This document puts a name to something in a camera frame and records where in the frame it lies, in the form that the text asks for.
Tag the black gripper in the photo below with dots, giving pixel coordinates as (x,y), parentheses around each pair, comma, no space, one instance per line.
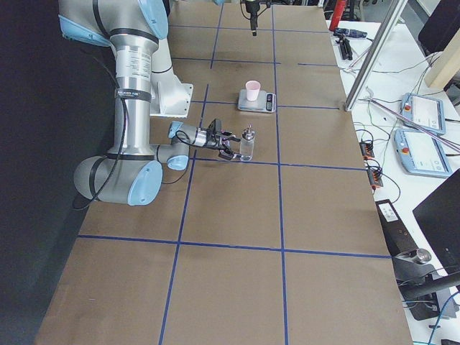
(252,11)
(211,142)

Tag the clear glass sauce bottle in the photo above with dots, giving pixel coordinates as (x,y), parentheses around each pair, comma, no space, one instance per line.
(247,143)

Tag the pink plastic cup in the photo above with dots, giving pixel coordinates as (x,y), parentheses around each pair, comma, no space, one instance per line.
(252,88)

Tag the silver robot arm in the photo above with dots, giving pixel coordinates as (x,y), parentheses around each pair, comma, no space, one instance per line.
(150,102)

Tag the silver digital kitchen scale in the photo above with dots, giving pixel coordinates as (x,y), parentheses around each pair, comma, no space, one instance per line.
(265,102)

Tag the orange black connector block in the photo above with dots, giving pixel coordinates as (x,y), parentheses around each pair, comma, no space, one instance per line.
(366,150)

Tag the near teach pendant tablet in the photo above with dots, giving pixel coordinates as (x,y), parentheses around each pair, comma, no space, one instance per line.
(421,154)

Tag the teach pendant tablet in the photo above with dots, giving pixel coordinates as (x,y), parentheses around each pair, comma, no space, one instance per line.
(424,111)
(421,154)

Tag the far teach pendant tablet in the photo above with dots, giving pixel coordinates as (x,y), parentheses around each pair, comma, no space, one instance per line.
(424,111)

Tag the black box white label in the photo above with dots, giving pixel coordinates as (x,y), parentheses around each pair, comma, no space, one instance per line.
(397,236)

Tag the black computer monitor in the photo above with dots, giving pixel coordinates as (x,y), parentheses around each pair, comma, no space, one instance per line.
(438,219)

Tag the black monitor stand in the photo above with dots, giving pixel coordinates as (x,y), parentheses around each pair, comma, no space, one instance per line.
(425,289)

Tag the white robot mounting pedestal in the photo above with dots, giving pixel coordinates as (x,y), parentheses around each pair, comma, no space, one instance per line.
(170,97)

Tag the aluminium frame post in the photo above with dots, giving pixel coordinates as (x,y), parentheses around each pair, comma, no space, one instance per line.
(382,35)

